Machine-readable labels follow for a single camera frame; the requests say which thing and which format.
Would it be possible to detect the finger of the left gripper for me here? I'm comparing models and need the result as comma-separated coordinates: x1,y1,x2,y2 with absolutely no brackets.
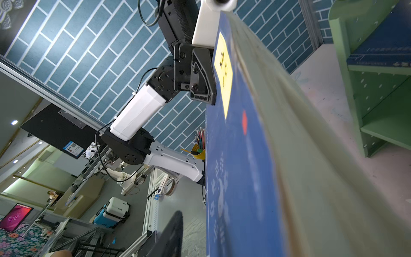
189,47,217,106

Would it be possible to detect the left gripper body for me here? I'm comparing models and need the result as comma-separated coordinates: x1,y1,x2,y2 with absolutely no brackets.
173,42,199,92

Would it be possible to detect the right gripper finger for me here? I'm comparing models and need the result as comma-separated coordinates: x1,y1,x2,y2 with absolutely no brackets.
150,211,184,257

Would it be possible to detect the blue book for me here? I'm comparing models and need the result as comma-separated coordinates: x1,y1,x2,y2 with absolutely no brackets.
347,1,411,68
206,12,411,257

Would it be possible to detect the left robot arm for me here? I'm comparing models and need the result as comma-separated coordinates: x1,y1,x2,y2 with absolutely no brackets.
97,1,222,185

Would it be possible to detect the tape roll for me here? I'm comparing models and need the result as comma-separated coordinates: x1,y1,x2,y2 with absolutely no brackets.
163,178,177,197

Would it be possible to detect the white blue storage box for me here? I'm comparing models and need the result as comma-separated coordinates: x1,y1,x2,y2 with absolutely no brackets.
93,197,131,228

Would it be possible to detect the yellow pen holder cup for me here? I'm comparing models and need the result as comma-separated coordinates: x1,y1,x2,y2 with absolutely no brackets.
180,127,206,161

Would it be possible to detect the pink screen monitor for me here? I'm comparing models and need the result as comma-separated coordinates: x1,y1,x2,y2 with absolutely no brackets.
1,203,34,232

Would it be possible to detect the green two-tier shelf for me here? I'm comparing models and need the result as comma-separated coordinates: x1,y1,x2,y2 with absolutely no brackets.
329,1,411,157

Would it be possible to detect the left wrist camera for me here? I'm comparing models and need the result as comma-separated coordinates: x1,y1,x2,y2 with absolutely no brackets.
192,0,238,48

